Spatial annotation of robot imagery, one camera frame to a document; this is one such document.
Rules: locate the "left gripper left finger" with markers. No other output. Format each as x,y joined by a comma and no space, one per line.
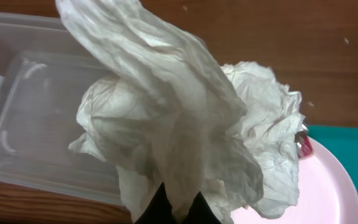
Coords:
159,210

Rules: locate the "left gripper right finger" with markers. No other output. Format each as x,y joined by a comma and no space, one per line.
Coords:
200,212

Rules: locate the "white napkin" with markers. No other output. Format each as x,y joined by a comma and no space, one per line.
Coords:
169,114

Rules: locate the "red foil wrapper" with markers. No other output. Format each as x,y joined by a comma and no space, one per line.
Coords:
304,147

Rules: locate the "large pink plate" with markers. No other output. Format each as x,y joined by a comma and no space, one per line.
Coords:
327,194

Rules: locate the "clear plastic bin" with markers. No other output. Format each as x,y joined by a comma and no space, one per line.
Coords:
46,72

